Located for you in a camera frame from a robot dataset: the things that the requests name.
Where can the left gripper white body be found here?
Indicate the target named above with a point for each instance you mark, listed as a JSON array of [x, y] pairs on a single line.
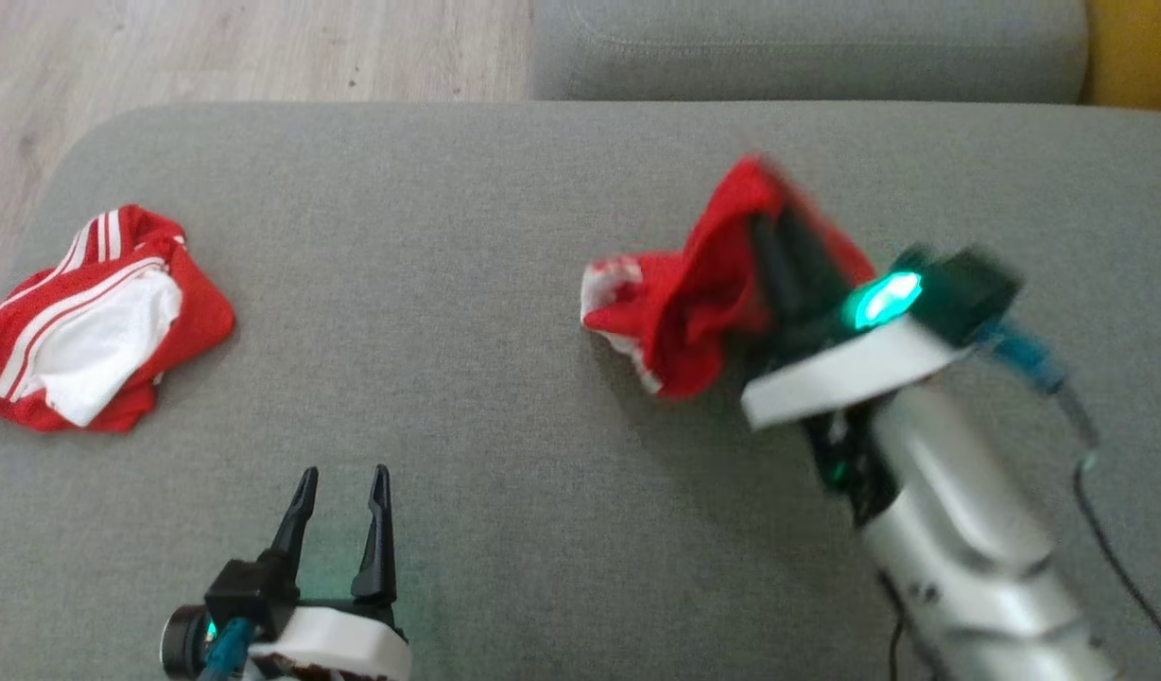
[[344, 643]]

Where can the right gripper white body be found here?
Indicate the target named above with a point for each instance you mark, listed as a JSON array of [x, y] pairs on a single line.
[[845, 374]]

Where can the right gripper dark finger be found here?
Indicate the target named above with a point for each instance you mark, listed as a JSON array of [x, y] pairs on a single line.
[[822, 255], [774, 274]]

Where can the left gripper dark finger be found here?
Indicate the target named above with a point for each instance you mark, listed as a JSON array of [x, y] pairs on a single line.
[[378, 549], [299, 520]]

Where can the red white garment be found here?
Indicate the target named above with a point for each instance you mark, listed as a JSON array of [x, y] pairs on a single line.
[[694, 293]]

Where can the red white basketball jersey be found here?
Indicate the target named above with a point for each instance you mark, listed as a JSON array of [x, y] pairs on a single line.
[[98, 340]]

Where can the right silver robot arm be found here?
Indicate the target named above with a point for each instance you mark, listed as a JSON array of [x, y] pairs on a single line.
[[968, 539]]

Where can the grey fabric sofa seat cushion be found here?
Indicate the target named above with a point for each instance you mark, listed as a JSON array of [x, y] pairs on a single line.
[[543, 473]]

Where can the yellow object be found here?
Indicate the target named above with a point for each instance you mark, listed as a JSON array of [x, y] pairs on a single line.
[[1143, 47]]

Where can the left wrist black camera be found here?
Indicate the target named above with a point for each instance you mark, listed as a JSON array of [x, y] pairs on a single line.
[[245, 591]]

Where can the wrist black camera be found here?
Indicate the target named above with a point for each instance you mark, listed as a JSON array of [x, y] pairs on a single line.
[[245, 591], [959, 288]]

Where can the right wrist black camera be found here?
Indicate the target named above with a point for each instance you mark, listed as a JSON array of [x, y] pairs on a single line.
[[959, 288]]

